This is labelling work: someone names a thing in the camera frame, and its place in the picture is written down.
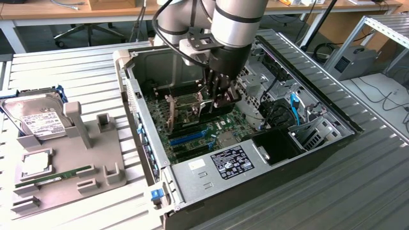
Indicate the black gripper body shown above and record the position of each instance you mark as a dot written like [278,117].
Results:
[229,62]

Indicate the Nvidia graphics card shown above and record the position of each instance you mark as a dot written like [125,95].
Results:
[219,116]

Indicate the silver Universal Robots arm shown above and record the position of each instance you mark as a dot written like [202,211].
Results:
[235,24]

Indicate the black RAM slot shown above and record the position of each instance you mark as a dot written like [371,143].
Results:
[173,85]
[159,94]
[175,89]

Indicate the metal disk bay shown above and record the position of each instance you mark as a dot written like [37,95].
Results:
[255,83]

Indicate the green Dell motherboard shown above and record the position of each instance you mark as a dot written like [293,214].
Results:
[239,127]

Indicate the silver chipset heat sink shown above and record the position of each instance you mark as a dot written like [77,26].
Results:
[226,140]

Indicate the black expansion slot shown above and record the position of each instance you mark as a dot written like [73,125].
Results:
[187,132]
[194,154]
[191,149]

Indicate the open black PC case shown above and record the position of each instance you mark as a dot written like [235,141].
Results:
[153,64]

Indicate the blue expansion slot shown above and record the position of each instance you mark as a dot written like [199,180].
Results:
[187,139]

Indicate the blue slot cover clip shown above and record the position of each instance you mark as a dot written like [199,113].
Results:
[138,129]

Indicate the black stand pole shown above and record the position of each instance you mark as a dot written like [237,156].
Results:
[318,24]

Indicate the grey power supply unit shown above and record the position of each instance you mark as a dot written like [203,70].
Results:
[197,177]

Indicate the grey control box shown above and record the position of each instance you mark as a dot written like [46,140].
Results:
[357,62]

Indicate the cardboard box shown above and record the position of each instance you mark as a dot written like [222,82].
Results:
[112,3]

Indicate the blue case latch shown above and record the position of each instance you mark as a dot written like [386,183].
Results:
[155,194]

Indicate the grey parts rack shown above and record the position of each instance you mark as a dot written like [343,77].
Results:
[69,155]

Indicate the hard disk with blue carrier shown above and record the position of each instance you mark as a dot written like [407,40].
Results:
[34,115]

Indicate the green RAM stick with label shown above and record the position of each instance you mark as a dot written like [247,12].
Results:
[50,178]

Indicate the silver CPU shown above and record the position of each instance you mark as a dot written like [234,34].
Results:
[36,165]

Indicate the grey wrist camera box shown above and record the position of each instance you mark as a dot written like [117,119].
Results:
[194,51]

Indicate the wooden desk white frame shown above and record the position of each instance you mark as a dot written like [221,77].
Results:
[350,7]
[37,12]

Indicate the aluminium profile frame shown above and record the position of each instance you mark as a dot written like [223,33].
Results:
[386,25]

